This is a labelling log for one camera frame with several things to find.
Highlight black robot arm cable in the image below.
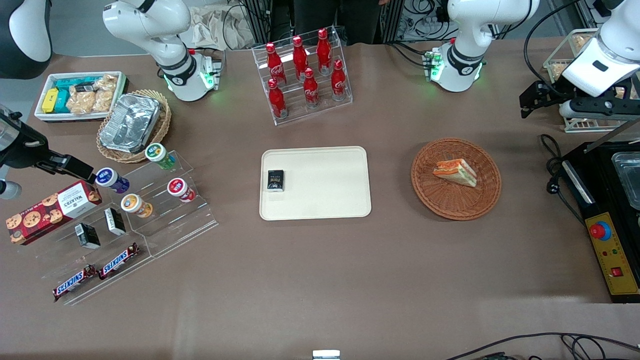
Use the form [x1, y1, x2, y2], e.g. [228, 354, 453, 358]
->
[524, 0, 586, 98]

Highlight person in dark trousers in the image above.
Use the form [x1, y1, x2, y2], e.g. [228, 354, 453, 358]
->
[292, 0, 388, 46]

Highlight oval light wicker basket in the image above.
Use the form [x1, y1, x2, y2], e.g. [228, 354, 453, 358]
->
[96, 89, 172, 164]

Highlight black machine with yellow panel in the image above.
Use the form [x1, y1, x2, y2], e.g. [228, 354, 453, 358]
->
[560, 141, 640, 304]

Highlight white plastic bin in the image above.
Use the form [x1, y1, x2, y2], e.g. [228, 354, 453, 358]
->
[34, 71, 129, 123]

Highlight black metal frame post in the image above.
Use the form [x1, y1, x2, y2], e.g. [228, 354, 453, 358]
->
[381, 0, 404, 43]
[244, 0, 273, 47]

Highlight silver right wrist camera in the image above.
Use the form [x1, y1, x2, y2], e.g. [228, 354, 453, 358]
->
[0, 180, 23, 201]

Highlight purple gum jar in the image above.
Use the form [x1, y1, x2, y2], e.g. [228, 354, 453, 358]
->
[95, 167, 130, 195]

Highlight black arm base cables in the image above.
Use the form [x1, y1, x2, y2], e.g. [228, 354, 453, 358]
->
[386, 42, 432, 70]

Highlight round brown wicker basket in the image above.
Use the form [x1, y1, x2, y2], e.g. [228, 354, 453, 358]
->
[411, 137, 502, 221]

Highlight green gum jar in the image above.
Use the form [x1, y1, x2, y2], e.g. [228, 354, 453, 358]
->
[145, 142, 177, 170]

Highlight red Walkers shortbread box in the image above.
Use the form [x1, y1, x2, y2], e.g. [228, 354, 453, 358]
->
[6, 180, 103, 246]

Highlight clear bag of crackers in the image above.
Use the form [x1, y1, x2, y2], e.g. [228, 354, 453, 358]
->
[66, 85, 98, 115]
[93, 74, 119, 113]

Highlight black power cable with plug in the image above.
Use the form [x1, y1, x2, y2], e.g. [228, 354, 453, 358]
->
[540, 134, 591, 226]

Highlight aluminium foil tray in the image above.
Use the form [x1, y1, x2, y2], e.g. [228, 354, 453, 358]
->
[99, 93, 162, 154]

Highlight clear acrylic bottle rack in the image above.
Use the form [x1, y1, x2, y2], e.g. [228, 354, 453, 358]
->
[251, 26, 353, 126]

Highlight teal snack pack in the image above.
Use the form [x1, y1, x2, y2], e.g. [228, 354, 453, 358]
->
[55, 77, 97, 92]
[54, 88, 72, 114]

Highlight crumpled beige cloth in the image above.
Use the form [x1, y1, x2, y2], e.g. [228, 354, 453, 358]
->
[190, 5, 256, 51]

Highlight steel pan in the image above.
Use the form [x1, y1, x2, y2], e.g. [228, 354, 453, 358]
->
[611, 152, 640, 211]

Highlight grey metal lever bar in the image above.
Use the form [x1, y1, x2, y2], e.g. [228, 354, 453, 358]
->
[584, 117, 640, 154]

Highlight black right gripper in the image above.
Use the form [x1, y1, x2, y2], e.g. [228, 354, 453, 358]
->
[0, 107, 97, 184]

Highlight looped black floor cable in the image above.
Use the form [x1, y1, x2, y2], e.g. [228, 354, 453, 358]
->
[560, 335, 608, 360]

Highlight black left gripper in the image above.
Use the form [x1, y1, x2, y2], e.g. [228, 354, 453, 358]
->
[520, 81, 640, 120]

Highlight Snickers chocolate bar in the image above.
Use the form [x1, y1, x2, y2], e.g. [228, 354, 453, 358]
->
[98, 243, 140, 280]
[52, 264, 98, 302]

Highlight orange gum jar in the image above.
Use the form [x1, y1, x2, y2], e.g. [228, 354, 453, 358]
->
[120, 193, 154, 219]

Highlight yellow snack pack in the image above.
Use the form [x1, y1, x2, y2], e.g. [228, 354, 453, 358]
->
[41, 88, 61, 114]

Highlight red gum jar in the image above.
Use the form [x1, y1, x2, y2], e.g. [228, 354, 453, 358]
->
[167, 177, 196, 203]

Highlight triangle sandwich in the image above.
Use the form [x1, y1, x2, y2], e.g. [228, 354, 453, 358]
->
[432, 158, 478, 188]

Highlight clear acrylic stepped stand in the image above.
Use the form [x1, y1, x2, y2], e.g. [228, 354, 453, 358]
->
[35, 200, 151, 306]
[100, 150, 219, 258]

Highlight tangled cable bundle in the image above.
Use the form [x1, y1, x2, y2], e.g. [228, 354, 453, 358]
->
[387, 0, 453, 43]

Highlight red cola bottle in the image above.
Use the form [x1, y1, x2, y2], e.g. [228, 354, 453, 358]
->
[317, 28, 333, 75]
[265, 42, 287, 86]
[331, 59, 347, 101]
[268, 78, 288, 119]
[292, 35, 309, 81]
[303, 68, 320, 108]

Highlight beige plastic tray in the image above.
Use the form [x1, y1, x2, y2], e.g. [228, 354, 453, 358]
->
[259, 145, 373, 221]

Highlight white wire rack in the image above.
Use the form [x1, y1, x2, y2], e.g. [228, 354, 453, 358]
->
[543, 28, 640, 133]

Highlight long black floor cable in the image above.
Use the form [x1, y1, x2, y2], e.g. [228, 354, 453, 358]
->
[445, 332, 640, 360]

